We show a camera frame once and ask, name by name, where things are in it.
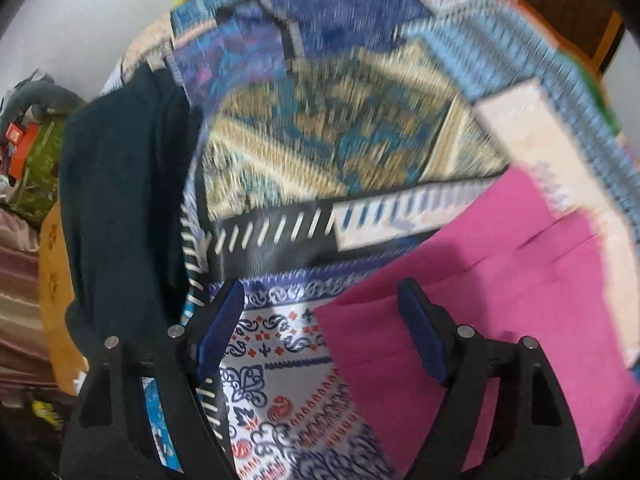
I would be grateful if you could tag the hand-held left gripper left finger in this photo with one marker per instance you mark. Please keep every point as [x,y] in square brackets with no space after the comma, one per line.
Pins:
[220,330]

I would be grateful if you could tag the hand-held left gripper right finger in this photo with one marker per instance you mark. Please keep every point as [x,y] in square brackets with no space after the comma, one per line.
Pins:
[422,335]

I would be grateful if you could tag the pink pants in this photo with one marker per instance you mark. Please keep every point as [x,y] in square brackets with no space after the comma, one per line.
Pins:
[500,310]

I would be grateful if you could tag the dark pants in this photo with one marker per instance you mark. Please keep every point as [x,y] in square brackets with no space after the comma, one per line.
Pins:
[115,200]

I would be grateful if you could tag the yellow object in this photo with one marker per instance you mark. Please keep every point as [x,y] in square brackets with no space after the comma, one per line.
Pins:
[46,412]

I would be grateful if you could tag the striped pink curtain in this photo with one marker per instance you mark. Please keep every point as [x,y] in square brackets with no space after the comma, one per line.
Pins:
[20,285]

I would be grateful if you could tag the patchwork bedspread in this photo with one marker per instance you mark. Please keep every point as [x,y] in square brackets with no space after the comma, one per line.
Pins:
[350,135]

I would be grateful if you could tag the green storage box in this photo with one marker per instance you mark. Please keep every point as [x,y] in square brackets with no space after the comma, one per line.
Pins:
[45,175]

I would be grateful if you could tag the orange box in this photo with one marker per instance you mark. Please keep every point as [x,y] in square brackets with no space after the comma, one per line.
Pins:
[22,150]

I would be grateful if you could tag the grey plush toy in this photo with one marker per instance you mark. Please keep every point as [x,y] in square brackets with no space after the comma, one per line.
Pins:
[45,95]

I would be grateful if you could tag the wooden door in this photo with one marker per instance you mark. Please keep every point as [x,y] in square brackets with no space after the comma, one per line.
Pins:
[565,5]

